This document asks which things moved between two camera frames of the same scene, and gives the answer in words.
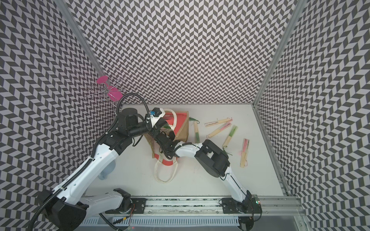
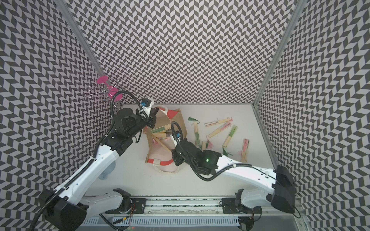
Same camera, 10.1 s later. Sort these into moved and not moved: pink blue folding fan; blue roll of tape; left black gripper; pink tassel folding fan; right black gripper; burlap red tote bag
Moved: right black gripper; left black gripper; burlap red tote bag
Not moved: pink tassel folding fan; pink blue folding fan; blue roll of tape
